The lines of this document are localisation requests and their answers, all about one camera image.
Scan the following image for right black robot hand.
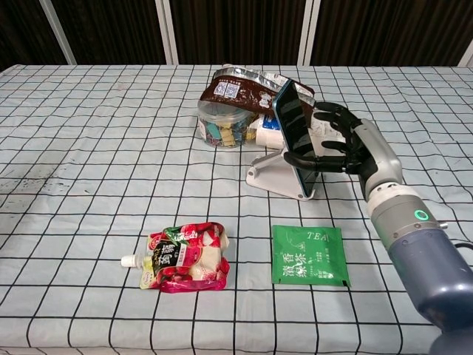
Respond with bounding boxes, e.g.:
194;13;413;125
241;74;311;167
283;101;403;203

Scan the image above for black smartphone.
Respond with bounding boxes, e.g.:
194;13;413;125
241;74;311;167
273;78;319;197

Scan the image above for white folding phone stand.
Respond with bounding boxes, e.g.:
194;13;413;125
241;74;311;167
245;146;319;202

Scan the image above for white yellow tissue pack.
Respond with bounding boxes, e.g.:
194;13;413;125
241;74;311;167
246;109;347;158

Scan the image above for green tea sachet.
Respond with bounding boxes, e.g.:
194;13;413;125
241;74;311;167
270;223;352;288

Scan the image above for dark slatted partition panel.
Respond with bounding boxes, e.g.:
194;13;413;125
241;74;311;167
169;0;308;67
309;0;473;67
50;0;168;67
0;0;69;72

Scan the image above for brown foil snack bag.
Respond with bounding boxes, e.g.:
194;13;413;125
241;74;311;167
199;65;317;124

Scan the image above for clear jar of binder clips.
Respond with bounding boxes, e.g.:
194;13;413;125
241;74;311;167
195;99;260;149

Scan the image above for red jelly drink pouch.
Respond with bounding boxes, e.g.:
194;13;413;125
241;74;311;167
120;221;231;294

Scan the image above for blue checkered tablecloth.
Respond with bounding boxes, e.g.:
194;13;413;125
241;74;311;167
0;64;473;355

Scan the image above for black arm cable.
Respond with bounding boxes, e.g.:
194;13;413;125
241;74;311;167
452;240;473;268

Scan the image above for white partition frame post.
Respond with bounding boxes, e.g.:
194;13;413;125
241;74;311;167
38;0;78;67
296;0;322;67
154;0;180;67
459;35;473;68

